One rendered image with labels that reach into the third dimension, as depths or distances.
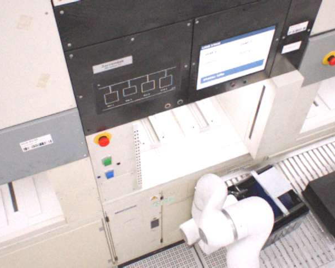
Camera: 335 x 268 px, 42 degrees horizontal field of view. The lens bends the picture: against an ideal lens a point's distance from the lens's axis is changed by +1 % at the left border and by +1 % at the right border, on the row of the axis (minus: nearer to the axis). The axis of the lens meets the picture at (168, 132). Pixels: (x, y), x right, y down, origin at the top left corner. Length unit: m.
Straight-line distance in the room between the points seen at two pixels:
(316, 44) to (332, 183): 0.74
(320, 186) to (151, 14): 1.26
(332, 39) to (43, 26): 1.10
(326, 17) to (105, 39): 0.84
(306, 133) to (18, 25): 1.61
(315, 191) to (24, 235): 1.34
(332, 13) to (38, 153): 1.15
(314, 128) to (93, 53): 1.40
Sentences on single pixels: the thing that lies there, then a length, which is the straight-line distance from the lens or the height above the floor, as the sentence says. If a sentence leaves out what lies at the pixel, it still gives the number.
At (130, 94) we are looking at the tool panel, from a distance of 1.46.
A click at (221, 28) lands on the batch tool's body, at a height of 1.73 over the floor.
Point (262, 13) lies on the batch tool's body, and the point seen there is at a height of 1.75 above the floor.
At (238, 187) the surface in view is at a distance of 1.96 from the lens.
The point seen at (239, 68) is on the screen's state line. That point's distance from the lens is 1.62.
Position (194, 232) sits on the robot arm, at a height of 1.09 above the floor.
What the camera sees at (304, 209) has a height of 0.90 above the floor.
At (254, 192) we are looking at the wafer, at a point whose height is 0.89.
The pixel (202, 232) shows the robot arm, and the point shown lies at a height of 1.50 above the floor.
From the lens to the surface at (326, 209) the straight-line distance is 2.13.
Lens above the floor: 2.65
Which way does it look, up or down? 54 degrees down
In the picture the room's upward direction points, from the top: 1 degrees clockwise
